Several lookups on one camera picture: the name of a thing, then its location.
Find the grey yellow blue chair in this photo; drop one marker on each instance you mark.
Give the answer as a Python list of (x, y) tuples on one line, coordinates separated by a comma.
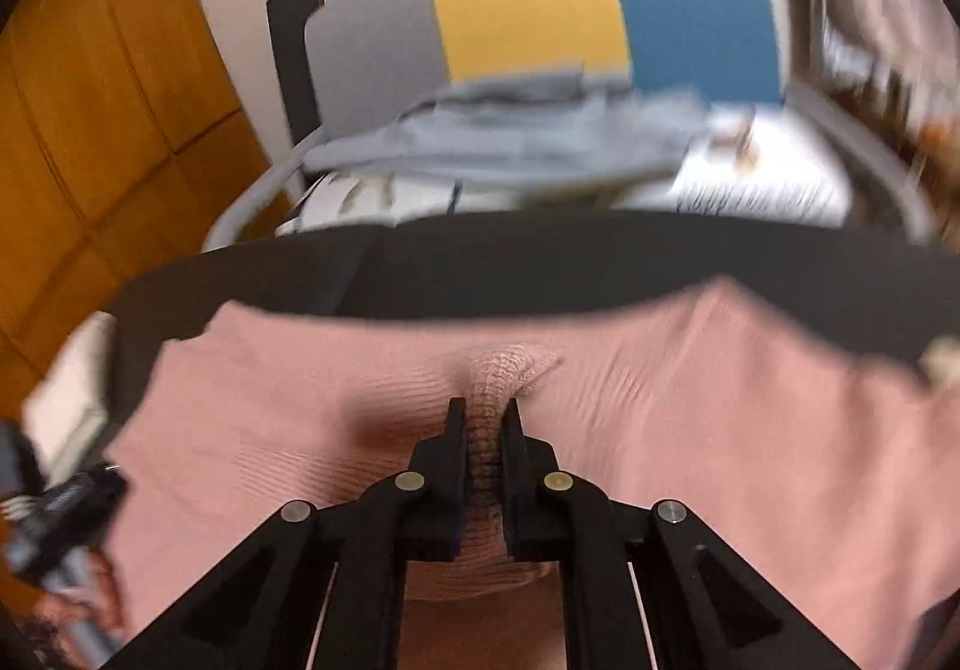
[(372, 59)]

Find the white folded towel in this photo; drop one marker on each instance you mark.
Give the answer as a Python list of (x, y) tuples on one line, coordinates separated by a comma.
[(64, 415)]

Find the beige cloth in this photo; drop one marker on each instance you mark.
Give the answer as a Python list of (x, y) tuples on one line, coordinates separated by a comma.
[(940, 362)]

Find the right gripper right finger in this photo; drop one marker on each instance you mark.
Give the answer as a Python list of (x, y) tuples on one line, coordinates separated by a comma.
[(645, 587)]

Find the cluttered wooden shelf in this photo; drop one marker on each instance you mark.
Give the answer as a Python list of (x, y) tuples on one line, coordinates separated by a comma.
[(900, 115)]

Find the grey blue garment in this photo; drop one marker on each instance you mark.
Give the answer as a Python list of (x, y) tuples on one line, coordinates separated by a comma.
[(561, 129)]

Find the pink knitted sweater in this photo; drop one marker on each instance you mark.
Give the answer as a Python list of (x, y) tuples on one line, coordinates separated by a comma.
[(835, 476)]

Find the white printed pillow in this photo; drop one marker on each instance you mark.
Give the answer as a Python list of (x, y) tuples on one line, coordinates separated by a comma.
[(758, 163)]

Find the black rolled mat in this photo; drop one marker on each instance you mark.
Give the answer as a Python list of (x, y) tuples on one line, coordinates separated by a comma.
[(287, 20)]

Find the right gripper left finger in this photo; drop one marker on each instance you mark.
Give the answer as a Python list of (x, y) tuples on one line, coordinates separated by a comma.
[(320, 588)]

